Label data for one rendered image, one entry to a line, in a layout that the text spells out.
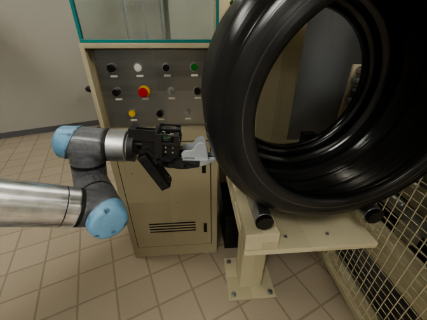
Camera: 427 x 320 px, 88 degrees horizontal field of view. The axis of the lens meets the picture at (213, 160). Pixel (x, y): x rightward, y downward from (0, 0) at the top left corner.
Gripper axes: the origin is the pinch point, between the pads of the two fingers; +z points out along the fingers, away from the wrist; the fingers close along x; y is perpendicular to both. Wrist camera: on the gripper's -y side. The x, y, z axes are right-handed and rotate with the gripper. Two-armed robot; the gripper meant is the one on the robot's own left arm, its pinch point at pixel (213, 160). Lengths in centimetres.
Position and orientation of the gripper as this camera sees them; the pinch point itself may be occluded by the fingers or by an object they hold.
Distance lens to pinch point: 55.0
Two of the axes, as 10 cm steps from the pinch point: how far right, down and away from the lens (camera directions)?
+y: 1.2, -8.7, -4.8
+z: 9.9, 0.7, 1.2
